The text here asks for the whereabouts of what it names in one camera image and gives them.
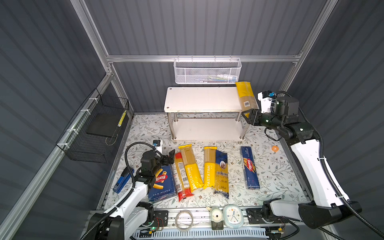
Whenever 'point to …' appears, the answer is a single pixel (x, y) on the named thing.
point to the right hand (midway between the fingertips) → (247, 114)
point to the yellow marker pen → (122, 119)
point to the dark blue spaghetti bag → (221, 182)
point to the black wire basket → (90, 136)
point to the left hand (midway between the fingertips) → (166, 149)
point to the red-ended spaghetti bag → (180, 178)
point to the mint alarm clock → (233, 215)
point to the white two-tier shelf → (205, 114)
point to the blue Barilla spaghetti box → (249, 168)
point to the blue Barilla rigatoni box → (164, 185)
